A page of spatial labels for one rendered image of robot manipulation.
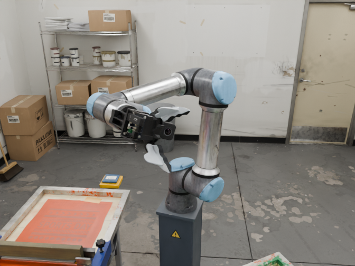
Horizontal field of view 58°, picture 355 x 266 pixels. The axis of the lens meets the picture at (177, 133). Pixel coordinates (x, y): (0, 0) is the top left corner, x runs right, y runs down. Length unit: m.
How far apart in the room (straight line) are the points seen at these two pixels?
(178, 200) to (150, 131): 0.73
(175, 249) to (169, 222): 0.15
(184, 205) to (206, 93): 0.54
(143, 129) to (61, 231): 1.21
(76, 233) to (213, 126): 0.98
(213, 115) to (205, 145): 0.13
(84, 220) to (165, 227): 0.55
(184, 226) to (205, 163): 0.35
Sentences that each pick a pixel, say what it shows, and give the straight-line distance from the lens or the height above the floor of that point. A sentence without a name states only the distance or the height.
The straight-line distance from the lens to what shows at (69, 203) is 2.09.
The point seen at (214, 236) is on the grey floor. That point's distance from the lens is 3.25.
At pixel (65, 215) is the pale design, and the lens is 2.00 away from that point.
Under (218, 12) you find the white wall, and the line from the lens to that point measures 4.78.
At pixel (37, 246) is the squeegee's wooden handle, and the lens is 1.67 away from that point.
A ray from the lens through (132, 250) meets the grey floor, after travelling 3.12.
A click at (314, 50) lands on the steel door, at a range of 5.12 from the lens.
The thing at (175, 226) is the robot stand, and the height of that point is 1.13.
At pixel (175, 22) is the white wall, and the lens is 4.80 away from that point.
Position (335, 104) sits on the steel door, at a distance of 5.43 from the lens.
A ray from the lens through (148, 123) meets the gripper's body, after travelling 0.77.
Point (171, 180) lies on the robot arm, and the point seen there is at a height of 1.35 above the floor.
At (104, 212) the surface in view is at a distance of 1.96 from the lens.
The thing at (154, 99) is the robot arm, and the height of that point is 1.76.
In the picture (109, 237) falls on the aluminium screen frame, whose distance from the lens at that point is 1.73.
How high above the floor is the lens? 2.08
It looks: 22 degrees down
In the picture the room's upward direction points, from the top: straight up
